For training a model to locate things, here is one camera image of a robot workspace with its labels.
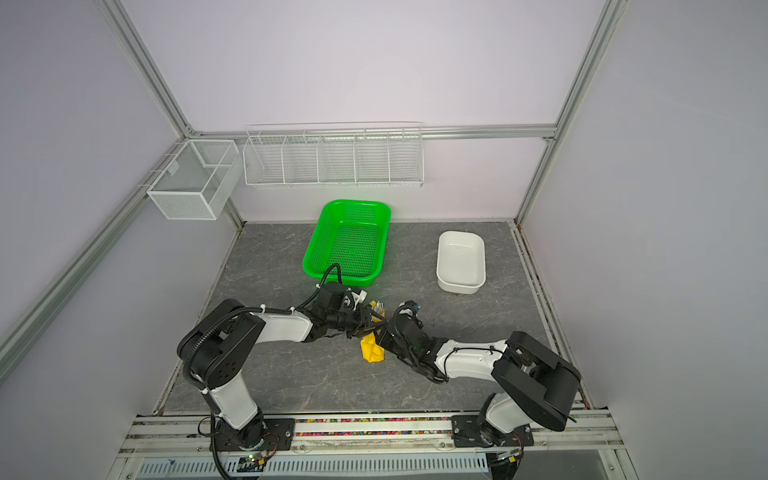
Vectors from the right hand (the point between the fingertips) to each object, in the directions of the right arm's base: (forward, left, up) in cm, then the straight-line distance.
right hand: (375, 334), depth 85 cm
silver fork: (+12, 0, -5) cm, 13 cm away
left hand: (+1, -3, 0) cm, 3 cm away
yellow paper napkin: (-3, +1, -3) cm, 5 cm away
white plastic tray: (+28, -29, -3) cm, 41 cm away
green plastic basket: (+43, +11, -4) cm, 44 cm away
